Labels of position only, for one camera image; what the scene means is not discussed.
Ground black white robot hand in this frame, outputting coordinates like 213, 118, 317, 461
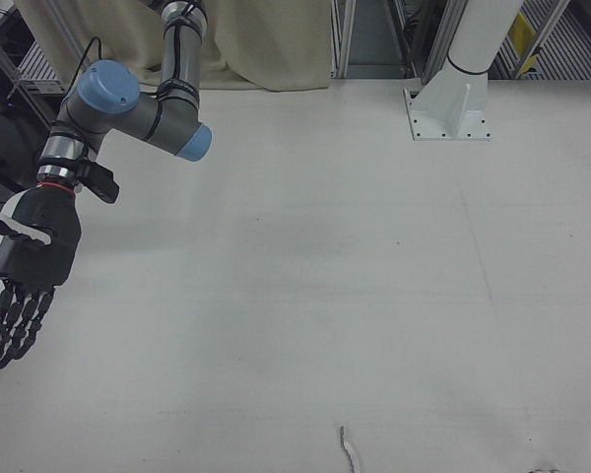
0, 184, 84, 376

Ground beige curtain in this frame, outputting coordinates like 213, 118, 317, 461
14, 0, 334, 93

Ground white frayed strip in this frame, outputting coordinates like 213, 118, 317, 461
338, 425, 363, 473

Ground yellow tag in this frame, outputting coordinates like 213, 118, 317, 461
506, 12, 534, 50

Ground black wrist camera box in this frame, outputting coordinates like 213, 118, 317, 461
76, 160, 120, 204

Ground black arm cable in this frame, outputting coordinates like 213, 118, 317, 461
66, 35, 105, 102

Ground aluminium frame profile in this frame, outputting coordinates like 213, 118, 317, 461
330, 0, 352, 80

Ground white pedestal column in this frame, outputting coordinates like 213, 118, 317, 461
403, 0, 523, 143

